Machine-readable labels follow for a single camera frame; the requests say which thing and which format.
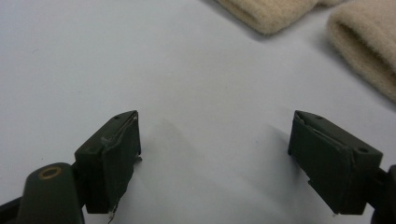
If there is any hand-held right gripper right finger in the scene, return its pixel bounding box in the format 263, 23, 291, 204
287, 109, 384, 216

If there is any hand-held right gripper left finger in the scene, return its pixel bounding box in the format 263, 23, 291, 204
74, 109, 143, 224

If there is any beige fleece cloth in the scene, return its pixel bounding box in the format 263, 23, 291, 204
326, 0, 396, 104
214, 0, 344, 35

